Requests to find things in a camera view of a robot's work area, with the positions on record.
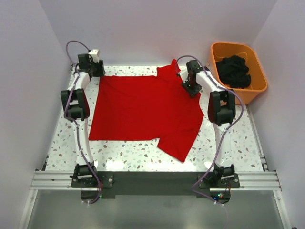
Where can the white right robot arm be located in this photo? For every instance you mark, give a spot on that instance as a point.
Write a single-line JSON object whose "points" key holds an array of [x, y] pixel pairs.
{"points": [[221, 113]]}

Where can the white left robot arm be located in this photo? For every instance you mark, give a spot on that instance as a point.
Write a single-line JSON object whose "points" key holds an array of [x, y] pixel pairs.
{"points": [[77, 110]]}

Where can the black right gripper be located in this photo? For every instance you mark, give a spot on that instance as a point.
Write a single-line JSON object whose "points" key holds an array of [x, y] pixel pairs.
{"points": [[192, 92]]}

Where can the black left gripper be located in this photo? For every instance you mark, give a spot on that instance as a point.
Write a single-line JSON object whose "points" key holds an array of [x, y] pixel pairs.
{"points": [[100, 71]]}

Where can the black clothes pile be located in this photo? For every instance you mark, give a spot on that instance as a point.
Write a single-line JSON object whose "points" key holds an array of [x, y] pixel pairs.
{"points": [[233, 72]]}

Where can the aluminium frame rail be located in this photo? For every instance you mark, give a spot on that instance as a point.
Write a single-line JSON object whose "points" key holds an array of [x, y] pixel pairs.
{"points": [[59, 180]]}

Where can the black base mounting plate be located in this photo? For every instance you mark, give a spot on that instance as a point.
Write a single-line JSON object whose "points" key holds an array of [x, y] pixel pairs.
{"points": [[111, 184]]}

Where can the red t-shirt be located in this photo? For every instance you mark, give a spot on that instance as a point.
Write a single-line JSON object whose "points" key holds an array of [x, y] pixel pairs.
{"points": [[138, 108]]}

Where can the orange plastic basket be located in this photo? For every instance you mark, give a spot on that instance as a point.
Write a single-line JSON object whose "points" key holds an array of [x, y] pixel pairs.
{"points": [[258, 85]]}

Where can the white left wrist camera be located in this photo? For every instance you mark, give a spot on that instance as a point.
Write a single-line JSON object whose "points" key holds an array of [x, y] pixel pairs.
{"points": [[94, 53]]}

